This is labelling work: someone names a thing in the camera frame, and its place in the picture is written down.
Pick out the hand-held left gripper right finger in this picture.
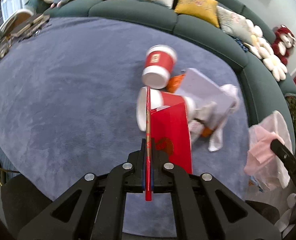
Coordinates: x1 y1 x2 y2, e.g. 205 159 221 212
153 152 281 240

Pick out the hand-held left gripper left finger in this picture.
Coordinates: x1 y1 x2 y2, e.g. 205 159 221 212
17 140 146 240

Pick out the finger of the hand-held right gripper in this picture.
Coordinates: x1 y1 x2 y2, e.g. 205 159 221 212
270 139 296 201

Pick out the pink cloth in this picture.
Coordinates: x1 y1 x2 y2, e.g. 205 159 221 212
243 124 281 178

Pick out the white lined trash bin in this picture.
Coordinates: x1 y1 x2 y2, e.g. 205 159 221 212
248 110 296 193

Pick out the red paper box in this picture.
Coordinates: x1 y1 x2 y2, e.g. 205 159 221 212
145 86 193 202

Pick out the white packet with black band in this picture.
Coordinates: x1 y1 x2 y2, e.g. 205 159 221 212
188 119 206 142

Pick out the orange snack wrapper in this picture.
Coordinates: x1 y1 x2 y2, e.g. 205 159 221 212
166 74 187 93
200 126 217 138

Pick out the white sock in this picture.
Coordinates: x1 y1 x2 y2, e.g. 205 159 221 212
208 84 239 152

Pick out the red paper cup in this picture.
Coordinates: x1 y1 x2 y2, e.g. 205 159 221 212
142 44 177 90
136 86 197 132

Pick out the white paper sheet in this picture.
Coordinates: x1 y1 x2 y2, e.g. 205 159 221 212
179 67 239 115

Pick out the blue plush blanket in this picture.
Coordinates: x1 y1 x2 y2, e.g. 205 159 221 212
0 16 253 232

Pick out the blue patterned cloth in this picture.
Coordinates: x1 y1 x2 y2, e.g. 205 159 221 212
234 37 249 53

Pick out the red plush bear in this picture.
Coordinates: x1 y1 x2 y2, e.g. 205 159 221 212
271 25 296 65

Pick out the green sofa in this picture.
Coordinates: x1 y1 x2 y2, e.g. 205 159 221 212
25 0 296 128

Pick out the yellow embroidered pillow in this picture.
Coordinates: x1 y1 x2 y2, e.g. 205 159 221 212
174 0 221 28

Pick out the dark wooden tray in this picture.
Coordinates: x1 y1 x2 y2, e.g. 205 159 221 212
10 14 50 37

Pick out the round white rimmed tray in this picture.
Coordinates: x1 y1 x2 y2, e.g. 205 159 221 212
0 8 35 40

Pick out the yellow cable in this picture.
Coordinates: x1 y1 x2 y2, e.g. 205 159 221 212
0 165 16 175

